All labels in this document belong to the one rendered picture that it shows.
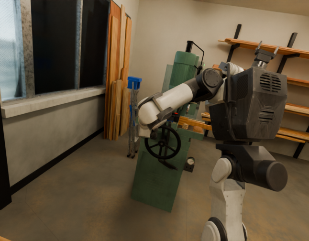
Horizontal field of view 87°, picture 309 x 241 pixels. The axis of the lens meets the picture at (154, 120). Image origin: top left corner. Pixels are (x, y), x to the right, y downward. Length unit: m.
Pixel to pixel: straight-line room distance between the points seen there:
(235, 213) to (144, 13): 3.86
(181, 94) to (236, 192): 0.57
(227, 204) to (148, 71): 3.40
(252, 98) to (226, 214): 0.56
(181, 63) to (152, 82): 2.56
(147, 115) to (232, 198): 0.59
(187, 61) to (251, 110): 0.79
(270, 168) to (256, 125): 0.17
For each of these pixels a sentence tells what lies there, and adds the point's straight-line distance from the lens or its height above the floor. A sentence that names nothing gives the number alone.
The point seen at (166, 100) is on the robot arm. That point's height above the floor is 1.23.
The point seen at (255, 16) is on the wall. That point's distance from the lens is 4.17.
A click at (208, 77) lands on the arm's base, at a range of 0.76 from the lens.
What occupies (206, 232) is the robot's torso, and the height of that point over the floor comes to 0.61.
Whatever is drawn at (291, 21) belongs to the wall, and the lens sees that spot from 4.36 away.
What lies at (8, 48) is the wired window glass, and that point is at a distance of 1.80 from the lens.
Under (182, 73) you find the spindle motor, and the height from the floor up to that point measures 1.34.
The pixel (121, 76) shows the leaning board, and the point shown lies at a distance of 3.08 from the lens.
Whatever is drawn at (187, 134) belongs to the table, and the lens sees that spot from 1.42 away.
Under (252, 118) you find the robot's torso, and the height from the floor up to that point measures 1.23.
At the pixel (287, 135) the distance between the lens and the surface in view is 4.15.
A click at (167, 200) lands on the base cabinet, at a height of 0.14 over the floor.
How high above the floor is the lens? 1.36
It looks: 18 degrees down
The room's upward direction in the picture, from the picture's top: 11 degrees clockwise
